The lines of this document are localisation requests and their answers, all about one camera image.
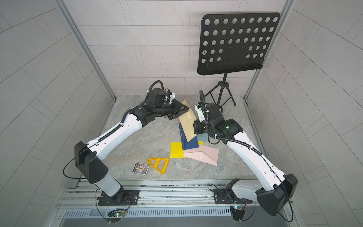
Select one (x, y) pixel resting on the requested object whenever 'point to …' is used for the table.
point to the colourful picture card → (140, 168)
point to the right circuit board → (238, 212)
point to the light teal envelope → (202, 137)
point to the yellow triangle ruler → (159, 163)
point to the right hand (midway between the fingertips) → (192, 124)
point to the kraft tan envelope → (188, 122)
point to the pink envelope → (204, 153)
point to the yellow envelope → (176, 150)
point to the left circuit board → (118, 213)
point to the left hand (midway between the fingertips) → (191, 108)
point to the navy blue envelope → (193, 143)
